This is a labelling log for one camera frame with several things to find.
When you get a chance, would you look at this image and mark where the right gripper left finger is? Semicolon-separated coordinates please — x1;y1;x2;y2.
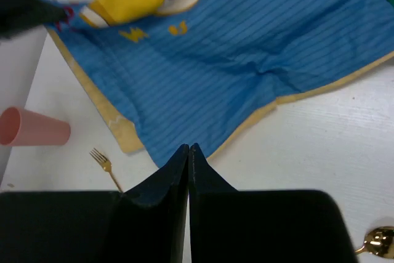
1;145;188;262

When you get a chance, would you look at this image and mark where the gold spoon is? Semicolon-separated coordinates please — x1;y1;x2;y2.
355;226;394;259

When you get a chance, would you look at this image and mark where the pink plastic cup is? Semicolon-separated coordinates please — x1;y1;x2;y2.
1;107;71;147

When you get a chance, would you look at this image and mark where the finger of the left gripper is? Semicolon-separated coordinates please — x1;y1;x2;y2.
1;0;67;39

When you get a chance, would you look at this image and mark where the blue and yellow cloth placemat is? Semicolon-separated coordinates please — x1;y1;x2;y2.
48;0;393;167

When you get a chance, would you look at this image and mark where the gold fork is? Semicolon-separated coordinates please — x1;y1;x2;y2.
89;148;123;192

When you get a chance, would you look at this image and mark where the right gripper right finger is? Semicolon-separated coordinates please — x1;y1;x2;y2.
188;144;356;262

